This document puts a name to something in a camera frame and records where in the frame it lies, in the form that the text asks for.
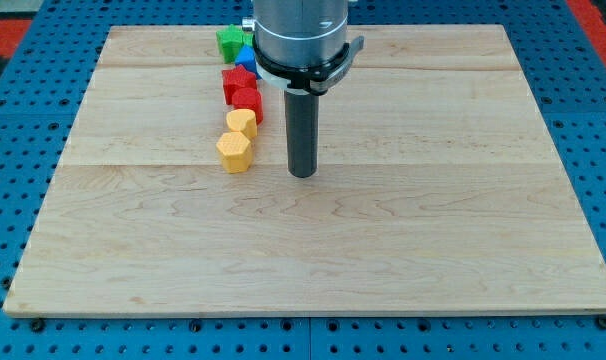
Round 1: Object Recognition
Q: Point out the green block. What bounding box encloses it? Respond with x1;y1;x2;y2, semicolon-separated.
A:
216;24;253;63

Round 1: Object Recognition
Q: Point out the red star block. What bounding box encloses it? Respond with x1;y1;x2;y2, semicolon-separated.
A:
221;65;257;105

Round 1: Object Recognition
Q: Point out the wooden board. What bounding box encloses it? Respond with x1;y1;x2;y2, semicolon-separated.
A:
4;25;606;318

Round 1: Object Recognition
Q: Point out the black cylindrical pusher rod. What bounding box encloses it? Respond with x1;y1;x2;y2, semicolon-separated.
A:
284;92;319;178

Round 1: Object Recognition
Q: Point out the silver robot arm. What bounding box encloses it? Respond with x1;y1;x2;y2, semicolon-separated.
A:
253;0;348;68

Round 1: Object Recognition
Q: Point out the black clamp ring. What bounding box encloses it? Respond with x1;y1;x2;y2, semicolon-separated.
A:
252;35;365;97

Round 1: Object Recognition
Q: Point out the yellow heart block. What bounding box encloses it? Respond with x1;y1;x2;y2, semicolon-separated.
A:
226;109;258;140

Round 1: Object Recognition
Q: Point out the yellow hexagon block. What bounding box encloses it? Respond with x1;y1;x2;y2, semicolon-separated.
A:
216;132;253;173

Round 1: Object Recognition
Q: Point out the blue block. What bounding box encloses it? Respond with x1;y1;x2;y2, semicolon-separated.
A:
234;45;261;79

